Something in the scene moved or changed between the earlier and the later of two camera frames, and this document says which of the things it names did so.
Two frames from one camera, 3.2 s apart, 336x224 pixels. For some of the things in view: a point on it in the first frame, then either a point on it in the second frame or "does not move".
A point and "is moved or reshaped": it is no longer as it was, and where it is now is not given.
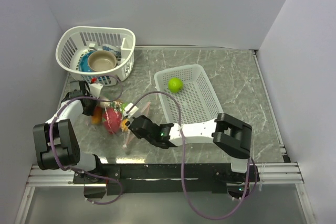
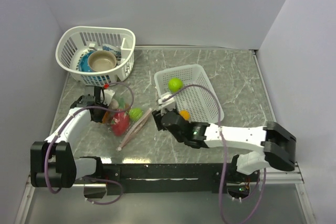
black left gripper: [89, 112] → [98, 118]
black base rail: [203, 178] does not move
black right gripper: [128, 123] → [157, 116]
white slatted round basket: [102, 54] does not move
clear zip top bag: [112, 116] is moved or reshaped
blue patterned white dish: [116, 51] does not move
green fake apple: [175, 85] does not move
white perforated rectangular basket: [198, 102] does not move
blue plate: [83, 64] does not move
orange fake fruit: [124, 127] → [185, 114]
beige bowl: [101, 60] does not move
